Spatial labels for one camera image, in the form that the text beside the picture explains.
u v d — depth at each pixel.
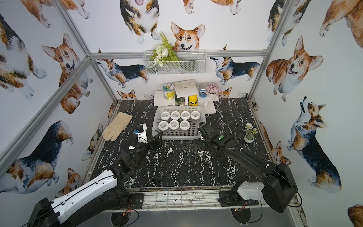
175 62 0.85
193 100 1.07
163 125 0.97
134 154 0.56
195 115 1.03
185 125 0.97
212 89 0.93
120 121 1.07
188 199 0.75
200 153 0.88
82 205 0.47
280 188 0.40
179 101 1.10
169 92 0.96
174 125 0.97
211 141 0.61
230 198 0.74
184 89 0.98
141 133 0.64
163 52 0.78
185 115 1.02
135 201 0.74
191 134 1.00
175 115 1.03
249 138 0.93
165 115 1.02
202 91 0.98
